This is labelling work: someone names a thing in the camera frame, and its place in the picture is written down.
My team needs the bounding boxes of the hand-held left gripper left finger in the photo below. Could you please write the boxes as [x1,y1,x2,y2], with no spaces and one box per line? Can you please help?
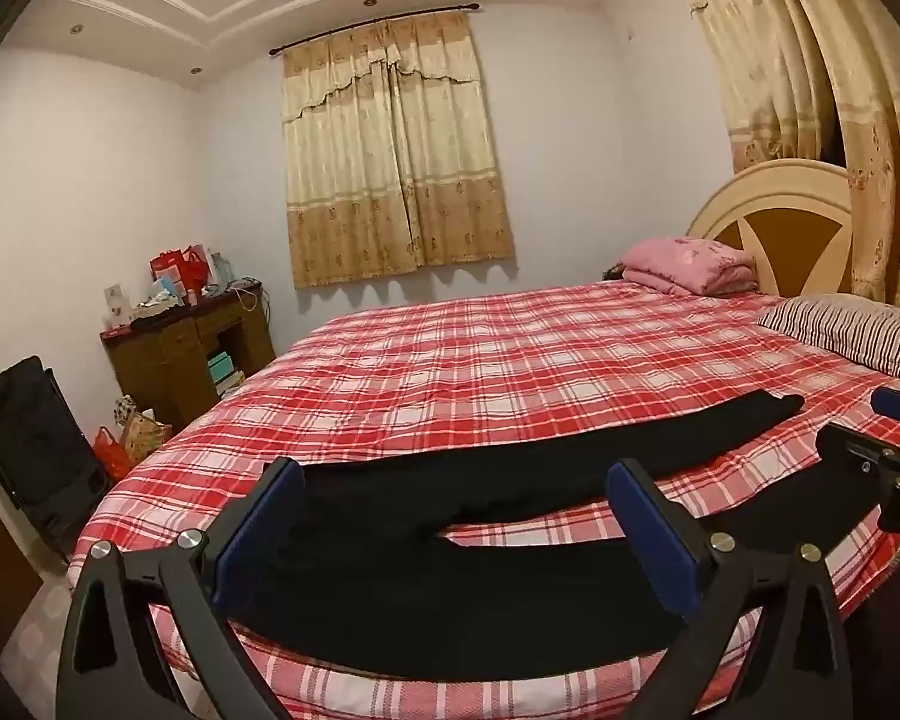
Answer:
[56,456,306,720]

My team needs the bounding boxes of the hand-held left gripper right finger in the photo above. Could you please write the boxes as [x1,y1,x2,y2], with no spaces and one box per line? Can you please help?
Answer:
[606,459,848,720]

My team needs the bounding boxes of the black pants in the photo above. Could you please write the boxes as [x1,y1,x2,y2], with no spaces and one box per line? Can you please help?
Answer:
[232,390,807,683]

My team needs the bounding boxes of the striped pillow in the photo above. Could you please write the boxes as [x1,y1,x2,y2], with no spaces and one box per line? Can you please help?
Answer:
[757,294,900,383]

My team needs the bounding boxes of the patterned paper bag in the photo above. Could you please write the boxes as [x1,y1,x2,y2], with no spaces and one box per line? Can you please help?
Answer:
[116,394,173,464]

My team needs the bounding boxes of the teal boxes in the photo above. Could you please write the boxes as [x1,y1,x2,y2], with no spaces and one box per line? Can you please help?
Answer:
[206,351,242,395]

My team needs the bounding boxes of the red plastic bag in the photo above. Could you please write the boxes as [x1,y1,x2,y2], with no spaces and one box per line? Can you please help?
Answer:
[92,426,133,478]

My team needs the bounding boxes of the brown wooden desk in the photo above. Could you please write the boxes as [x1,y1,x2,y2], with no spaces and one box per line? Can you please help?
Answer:
[100,281,277,428]

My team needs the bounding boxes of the cream and brown headboard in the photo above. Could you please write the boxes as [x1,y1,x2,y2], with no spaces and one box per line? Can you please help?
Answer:
[686,157,856,297]

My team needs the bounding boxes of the black suitcase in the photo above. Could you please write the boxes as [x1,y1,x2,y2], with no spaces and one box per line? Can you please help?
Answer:
[0,356,113,557]

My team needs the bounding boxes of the bed with red plaid sheet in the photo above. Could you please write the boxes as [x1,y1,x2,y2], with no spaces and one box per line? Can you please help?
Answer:
[67,281,900,720]

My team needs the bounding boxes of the folded pink blanket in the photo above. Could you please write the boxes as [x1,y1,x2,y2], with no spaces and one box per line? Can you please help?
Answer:
[621,236,760,295]

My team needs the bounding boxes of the white paper bag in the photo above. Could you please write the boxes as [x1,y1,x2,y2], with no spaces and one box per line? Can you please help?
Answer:
[195,244,235,287]

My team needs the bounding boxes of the red gift bag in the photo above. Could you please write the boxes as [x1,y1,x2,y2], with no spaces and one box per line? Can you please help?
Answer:
[150,246,209,293]

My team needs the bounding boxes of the large beige floral curtain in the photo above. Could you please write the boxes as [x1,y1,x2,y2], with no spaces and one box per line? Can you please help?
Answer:
[656,0,900,331]

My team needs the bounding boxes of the beige window curtain panel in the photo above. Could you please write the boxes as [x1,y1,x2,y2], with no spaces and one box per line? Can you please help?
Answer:
[281,21,421,288]
[386,13,517,267]

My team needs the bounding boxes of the dark curtain rod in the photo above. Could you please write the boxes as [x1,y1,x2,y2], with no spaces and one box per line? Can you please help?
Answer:
[268,6,485,57]

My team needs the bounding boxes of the white cable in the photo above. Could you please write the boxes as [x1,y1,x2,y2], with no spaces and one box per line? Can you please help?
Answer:
[229,277,272,316]

